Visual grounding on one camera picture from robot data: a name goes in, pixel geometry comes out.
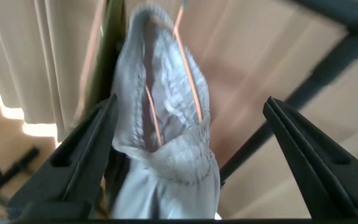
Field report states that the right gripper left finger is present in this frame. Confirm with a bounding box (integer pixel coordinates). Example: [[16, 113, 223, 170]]
[[6, 93, 120, 219]]

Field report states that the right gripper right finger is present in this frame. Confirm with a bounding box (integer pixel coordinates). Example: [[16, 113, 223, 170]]
[[262, 96, 358, 219]]

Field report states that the pale grey garment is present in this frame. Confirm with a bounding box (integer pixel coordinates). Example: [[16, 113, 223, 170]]
[[109, 4, 222, 220]]

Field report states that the pink clothes hanger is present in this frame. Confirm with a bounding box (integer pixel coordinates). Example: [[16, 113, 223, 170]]
[[144, 0, 204, 147], [73, 0, 107, 122]]

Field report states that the green printed t-shirt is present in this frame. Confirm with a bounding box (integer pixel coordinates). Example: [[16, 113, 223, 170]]
[[84, 0, 132, 215]]

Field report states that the black clothes rack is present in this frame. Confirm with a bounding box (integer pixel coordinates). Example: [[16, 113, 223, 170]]
[[0, 0, 358, 208]]

